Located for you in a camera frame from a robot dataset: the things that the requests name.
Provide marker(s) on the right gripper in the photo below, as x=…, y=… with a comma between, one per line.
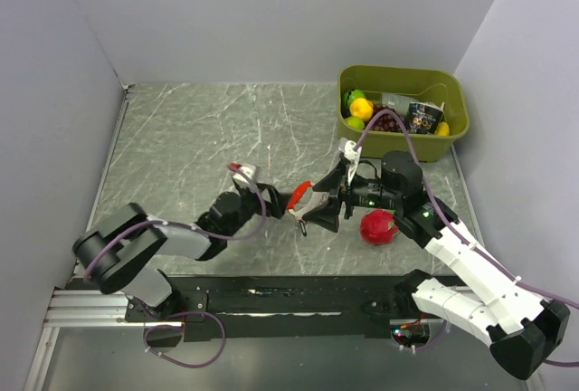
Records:
x=327, y=214

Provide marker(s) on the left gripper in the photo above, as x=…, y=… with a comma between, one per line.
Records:
x=277, y=207

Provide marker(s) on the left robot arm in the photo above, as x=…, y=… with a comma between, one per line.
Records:
x=116, y=254

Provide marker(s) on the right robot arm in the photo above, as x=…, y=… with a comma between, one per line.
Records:
x=520, y=326

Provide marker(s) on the red dragon fruit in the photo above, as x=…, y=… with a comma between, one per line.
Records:
x=378, y=227

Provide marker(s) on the green lime lower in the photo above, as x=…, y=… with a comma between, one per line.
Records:
x=355, y=122

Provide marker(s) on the green lime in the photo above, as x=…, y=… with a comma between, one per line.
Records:
x=351, y=95
x=355, y=122

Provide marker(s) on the dark red grape bunch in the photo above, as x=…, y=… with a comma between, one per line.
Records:
x=387, y=122

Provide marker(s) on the yellow lemon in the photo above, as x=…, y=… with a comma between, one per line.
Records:
x=362, y=108

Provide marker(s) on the green lime upper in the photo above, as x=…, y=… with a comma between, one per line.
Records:
x=351, y=95

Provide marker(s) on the black drink carton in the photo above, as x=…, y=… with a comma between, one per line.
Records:
x=423, y=118

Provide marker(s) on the small yellow fruit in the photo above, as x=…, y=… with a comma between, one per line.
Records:
x=443, y=129

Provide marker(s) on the olive green plastic bin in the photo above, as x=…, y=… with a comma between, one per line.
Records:
x=423, y=84

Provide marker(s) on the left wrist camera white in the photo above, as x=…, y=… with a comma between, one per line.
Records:
x=244, y=176

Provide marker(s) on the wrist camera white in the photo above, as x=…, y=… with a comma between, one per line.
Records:
x=351, y=151
x=244, y=176

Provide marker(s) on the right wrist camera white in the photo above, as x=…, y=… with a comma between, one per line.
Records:
x=351, y=151

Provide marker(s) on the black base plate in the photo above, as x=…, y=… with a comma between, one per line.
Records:
x=291, y=306

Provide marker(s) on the aluminium frame rail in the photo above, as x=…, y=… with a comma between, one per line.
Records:
x=87, y=345

